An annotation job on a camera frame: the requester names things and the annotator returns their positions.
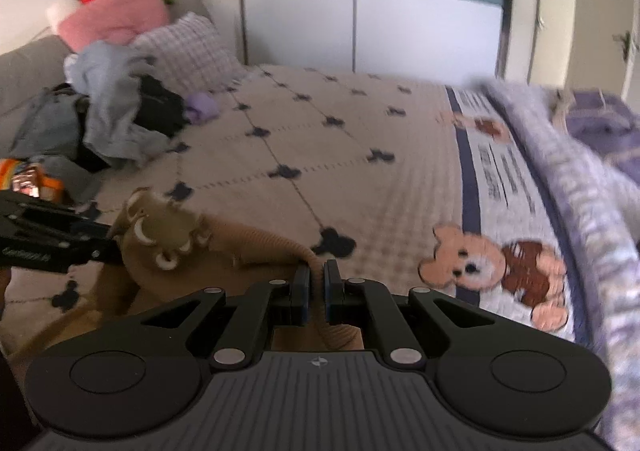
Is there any dark grey garment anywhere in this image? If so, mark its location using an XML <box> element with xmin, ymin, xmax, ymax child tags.
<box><xmin>7</xmin><ymin>88</ymin><xmax>108</xmax><ymax>204</ymax></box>

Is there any small purple cloth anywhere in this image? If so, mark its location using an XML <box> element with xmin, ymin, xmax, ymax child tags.
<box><xmin>185</xmin><ymin>92</ymin><xmax>221</xmax><ymax>126</ymax></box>

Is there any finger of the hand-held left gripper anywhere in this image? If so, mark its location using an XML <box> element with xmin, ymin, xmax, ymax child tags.
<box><xmin>59</xmin><ymin>208</ymin><xmax>114</xmax><ymax>234</ymax></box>
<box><xmin>64</xmin><ymin>237</ymin><xmax>124</xmax><ymax>267</ymax></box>

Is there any grey padded headboard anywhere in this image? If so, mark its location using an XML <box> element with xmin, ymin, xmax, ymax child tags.
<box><xmin>0</xmin><ymin>0</ymin><xmax>213</xmax><ymax>116</ymax></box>

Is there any plaid pillow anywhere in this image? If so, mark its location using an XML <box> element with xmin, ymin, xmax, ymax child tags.
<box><xmin>131</xmin><ymin>12</ymin><xmax>246</xmax><ymax>94</ymax></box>

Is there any cream door silver handle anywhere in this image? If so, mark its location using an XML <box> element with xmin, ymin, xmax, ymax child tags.
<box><xmin>520</xmin><ymin>0</ymin><xmax>544</xmax><ymax>82</ymax></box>

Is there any pink pillow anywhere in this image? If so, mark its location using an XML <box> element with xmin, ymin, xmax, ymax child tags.
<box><xmin>47</xmin><ymin>0</ymin><xmax>173</xmax><ymax>54</ymax></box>

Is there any brown ribbed ruffle-hem top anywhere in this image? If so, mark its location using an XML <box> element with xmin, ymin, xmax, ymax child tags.
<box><xmin>10</xmin><ymin>188</ymin><xmax>361</xmax><ymax>362</ymax></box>

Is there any light blue-grey sweatshirt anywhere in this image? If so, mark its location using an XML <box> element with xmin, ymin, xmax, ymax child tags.
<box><xmin>64</xmin><ymin>41</ymin><xmax>173</xmax><ymax>169</ymax></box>

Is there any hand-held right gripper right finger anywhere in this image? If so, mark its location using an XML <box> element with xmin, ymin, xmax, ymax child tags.
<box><xmin>324</xmin><ymin>260</ymin><xmax>485</xmax><ymax>372</ymax></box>

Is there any purple padded jacket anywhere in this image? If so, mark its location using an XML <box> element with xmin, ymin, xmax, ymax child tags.
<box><xmin>550</xmin><ymin>88</ymin><xmax>640</xmax><ymax>164</ymax></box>

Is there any purple floral quilt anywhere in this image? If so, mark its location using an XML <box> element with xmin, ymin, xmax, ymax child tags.
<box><xmin>480</xmin><ymin>78</ymin><xmax>640</xmax><ymax>432</ymax></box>

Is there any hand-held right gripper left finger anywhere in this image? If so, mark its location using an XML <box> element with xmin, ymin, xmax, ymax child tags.
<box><xmin>142</xmin><ymin>266</ymin><xmax>312</xmax><ymax>372</ymax></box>

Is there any cream door black handle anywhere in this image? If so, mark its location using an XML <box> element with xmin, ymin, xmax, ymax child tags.
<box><xmin>572</xmin><ymin>0</ymin><xmax>635</xmax><ymax>96</ymax></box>

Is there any white and teal wardrobe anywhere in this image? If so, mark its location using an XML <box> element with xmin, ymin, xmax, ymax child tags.
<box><xmin>237</xmin><ymin>0</ymin><xmax>516</xmax><ymax>79</ymax></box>

